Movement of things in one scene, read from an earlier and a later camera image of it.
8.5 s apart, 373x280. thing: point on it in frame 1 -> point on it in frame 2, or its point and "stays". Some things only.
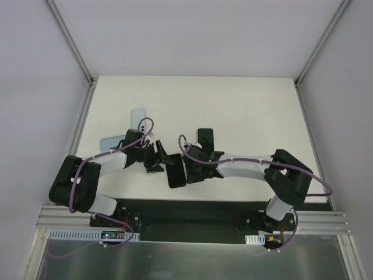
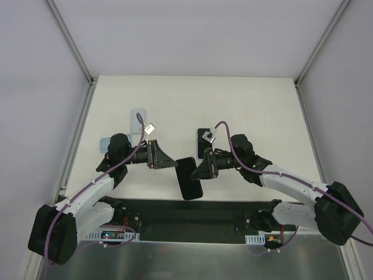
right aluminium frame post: x=306 y=66 stays
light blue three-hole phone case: x=206 y=128 -> x=201 y=143
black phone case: x=176 y=172 -> x=190 y=188
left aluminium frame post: x=70 y=44 stays
